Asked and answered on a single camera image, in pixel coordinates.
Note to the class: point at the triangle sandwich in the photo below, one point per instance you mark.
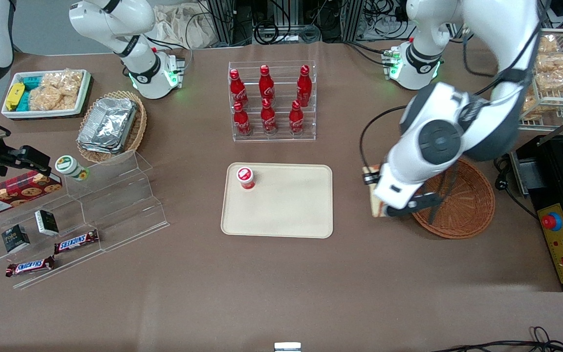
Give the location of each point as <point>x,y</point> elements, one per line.
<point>376,201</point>

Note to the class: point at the grey metal bracket plate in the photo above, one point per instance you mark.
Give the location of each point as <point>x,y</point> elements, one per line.
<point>520,171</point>

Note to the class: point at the black appliance housing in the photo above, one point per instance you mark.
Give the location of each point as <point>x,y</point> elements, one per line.
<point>550,171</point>

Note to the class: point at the beige plastic serving tray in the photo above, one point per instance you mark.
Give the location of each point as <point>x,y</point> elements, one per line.
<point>286,210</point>

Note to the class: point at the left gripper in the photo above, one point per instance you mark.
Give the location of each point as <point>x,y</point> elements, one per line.
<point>370,177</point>

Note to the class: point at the small white edge device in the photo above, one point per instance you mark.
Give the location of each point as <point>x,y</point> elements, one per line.
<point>287,347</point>

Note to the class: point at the small black carton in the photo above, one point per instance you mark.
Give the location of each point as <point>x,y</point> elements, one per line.
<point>46,222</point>
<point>15,238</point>

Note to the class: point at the red cookie box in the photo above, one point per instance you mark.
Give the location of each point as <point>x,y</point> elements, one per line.
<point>12,193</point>

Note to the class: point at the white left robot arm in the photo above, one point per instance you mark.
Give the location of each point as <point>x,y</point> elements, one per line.
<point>487,29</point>

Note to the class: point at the red cola bottle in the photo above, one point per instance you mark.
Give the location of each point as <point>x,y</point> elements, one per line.
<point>238,88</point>
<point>266,83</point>
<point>242,120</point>
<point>296,120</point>
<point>268,117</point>
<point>304,88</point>

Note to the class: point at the red emergency stop button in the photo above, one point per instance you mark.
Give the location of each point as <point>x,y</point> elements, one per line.
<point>551,221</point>

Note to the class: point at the tan oval wicker basket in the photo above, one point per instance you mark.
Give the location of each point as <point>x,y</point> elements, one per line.
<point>137,132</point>

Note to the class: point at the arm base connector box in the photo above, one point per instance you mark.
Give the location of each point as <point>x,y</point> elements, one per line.
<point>392,63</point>
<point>176,72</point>

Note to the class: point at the beige cloth bag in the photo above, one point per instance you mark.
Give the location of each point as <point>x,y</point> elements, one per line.
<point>184,27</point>

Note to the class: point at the stacked aluminium foil trays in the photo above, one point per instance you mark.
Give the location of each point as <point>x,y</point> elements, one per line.
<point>108,124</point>

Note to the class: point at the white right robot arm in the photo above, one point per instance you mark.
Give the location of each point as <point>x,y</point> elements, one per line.
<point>140,63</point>

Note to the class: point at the red lidded drink cup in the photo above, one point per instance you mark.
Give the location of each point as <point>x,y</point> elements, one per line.
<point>245,177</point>

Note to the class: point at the teal snack packet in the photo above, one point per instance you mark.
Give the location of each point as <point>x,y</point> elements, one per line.
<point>32,82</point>
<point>24,101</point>

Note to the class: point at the aluminium frame post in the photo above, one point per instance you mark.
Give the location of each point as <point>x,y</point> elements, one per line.
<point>352,19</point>
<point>220,22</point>

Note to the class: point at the brown round wicker basket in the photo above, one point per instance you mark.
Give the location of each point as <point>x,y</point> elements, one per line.
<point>462,205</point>

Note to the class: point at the clear acrylic stepped stand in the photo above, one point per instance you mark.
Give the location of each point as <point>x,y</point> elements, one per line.
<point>115,210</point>

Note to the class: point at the clear acrylic bottle rack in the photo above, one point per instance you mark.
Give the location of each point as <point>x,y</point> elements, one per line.
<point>271,132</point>

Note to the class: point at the white rectangular plastic tub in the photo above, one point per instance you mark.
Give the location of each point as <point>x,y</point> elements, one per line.
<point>86,90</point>

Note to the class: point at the yellow snack packet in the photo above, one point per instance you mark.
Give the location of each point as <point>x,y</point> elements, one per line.
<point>15,95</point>

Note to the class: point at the crispy snack bag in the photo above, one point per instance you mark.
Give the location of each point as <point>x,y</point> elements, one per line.
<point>548,44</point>
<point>52,100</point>
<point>555,63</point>
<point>555,82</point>
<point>533,107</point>
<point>64,80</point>

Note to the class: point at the green lidded white cup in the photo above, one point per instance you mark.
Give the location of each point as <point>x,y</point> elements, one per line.
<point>69,166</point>

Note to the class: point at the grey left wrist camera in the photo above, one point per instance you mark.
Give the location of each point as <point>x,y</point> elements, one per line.
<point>370,178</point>

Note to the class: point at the snickers chocolate bar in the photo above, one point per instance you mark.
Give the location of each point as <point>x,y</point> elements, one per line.
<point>76,242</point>
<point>30,266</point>

